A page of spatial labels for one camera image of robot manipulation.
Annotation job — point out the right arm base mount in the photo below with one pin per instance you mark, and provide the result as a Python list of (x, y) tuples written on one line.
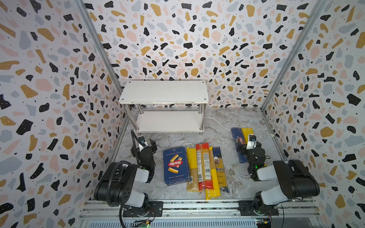
[(256, 208)]

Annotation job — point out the yellow Pastatime spaghetti bag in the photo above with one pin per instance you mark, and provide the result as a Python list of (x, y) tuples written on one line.
[(216, 192)]

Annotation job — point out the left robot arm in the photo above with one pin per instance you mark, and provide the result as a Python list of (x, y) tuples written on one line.
[(116, 185)]

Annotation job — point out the blue-top clear spaghetti bag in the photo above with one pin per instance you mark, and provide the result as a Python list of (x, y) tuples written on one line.
[(220, 169)]

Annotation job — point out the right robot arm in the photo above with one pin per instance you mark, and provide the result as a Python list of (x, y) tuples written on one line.
[(294, 180)]

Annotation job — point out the yellow-top spaghetti bag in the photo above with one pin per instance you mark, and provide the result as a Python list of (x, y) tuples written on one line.
[(193, 184)]

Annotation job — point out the yellow spaghetti bag far right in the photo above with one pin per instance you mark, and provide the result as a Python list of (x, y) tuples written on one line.
[(247, 132)]

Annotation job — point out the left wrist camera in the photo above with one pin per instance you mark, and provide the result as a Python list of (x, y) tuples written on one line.
[(142, 143)]

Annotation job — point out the blue Barilla spaghetti box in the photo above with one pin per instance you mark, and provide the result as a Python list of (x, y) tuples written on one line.
[(237, 139)]

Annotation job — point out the red spaghetti bag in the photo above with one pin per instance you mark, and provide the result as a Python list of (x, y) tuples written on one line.
[(204, 167)]

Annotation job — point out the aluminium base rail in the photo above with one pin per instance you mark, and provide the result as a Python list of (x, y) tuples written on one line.
[(200, 213)]

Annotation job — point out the blue Barilla pasta box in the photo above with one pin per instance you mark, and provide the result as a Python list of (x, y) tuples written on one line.
[(175, 166)]

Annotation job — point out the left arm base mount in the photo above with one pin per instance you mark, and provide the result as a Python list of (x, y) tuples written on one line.
[(148, 209)]

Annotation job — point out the white two-tier shelf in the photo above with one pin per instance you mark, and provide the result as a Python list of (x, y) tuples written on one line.
[(136, 94)]

